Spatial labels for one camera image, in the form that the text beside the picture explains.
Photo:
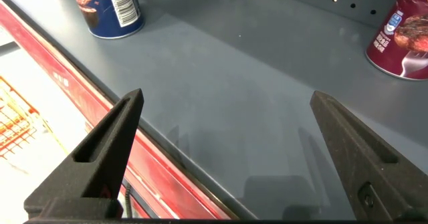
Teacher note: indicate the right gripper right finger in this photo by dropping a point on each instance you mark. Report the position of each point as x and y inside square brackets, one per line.
[364, 164]

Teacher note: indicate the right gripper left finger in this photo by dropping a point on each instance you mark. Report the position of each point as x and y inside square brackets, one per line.
[100, 177]

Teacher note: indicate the orange shopping cart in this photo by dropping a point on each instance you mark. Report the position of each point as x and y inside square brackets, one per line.
[15, 118]

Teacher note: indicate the red snack can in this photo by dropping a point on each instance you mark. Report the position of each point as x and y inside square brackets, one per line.
[401, 38]

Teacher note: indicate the blue snack can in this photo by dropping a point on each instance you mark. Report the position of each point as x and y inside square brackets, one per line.
[107, 8]

